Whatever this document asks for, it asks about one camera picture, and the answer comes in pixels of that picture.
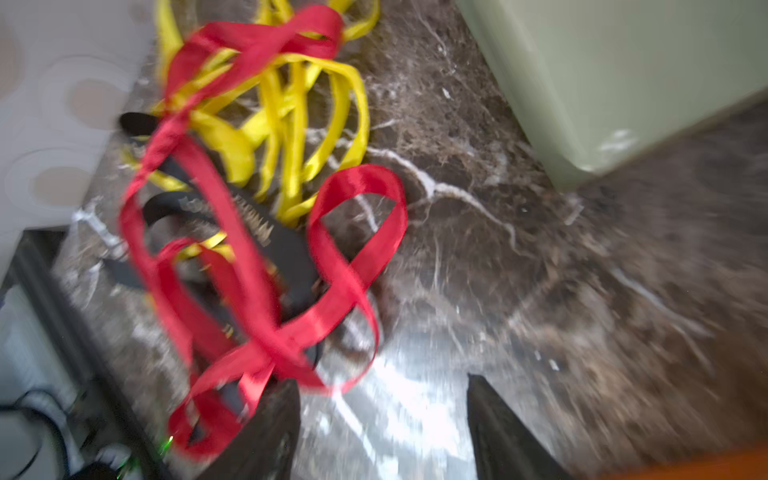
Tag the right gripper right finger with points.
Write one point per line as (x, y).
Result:
(504, 448)

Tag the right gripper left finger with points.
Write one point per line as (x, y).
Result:
(266, 446)

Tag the black printed ribbon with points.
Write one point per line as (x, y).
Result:
(283, 249)

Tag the red ribbon bow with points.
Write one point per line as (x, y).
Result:
(236, 345)

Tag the orange gift box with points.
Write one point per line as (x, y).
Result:
(750, 463)

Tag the yellow ribbon of red box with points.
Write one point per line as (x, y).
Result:
(271, 98)

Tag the green gift box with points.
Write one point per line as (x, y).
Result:
(596, 84)

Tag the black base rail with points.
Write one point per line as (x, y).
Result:
(96, 388)

